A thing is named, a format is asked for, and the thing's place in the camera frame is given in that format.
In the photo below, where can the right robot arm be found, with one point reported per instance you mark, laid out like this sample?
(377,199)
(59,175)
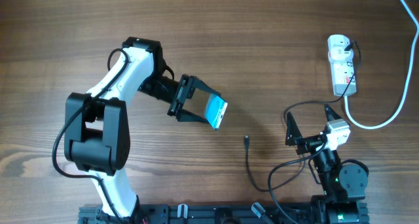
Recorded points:
(343,181)

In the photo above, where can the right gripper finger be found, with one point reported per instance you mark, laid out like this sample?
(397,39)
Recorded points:
(330,114)
(293,134)

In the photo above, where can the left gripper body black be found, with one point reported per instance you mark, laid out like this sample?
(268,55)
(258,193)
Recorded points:
(180,95)

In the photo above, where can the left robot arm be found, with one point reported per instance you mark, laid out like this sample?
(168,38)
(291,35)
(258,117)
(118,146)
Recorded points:
(96,132)

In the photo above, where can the teal screen smartphone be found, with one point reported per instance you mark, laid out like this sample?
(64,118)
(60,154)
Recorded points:
(215,110)

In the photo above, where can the white power strip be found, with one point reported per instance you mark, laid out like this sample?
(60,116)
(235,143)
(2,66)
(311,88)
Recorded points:
(340,55)

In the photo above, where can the black mounting rail base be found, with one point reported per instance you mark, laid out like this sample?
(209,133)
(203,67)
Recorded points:
(297,212)

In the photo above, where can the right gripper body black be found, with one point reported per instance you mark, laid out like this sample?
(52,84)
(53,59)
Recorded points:
(309,144)

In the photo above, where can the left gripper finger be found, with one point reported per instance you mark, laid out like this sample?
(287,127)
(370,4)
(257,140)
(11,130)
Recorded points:
(201,85)
(186,116)

